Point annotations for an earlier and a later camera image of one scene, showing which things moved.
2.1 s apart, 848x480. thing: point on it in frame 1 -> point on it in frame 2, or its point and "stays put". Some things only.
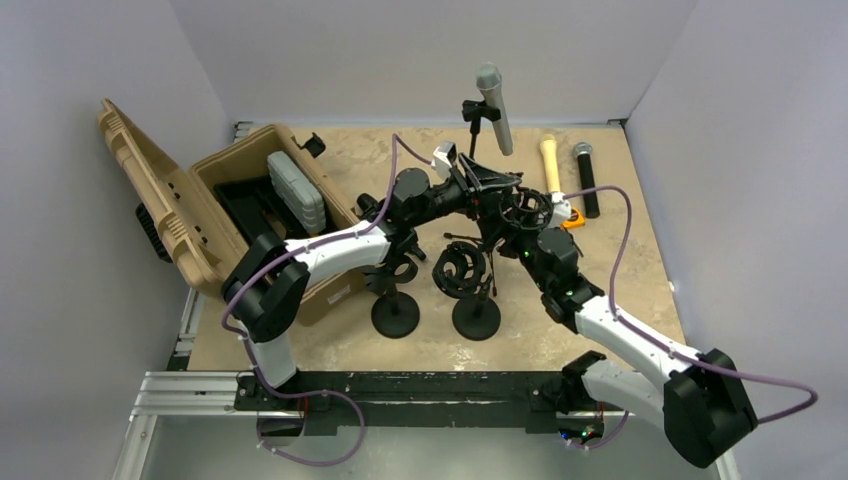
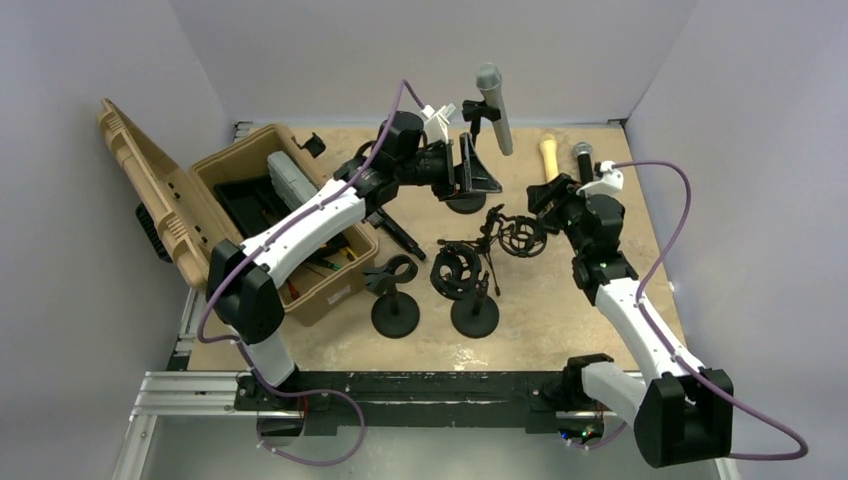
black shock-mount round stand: x=458 y=270 stays put
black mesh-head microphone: x=584 y=152 stays put
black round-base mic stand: x=395 y=314 stays put
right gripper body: x=517 y=244 -> x=565 y=214
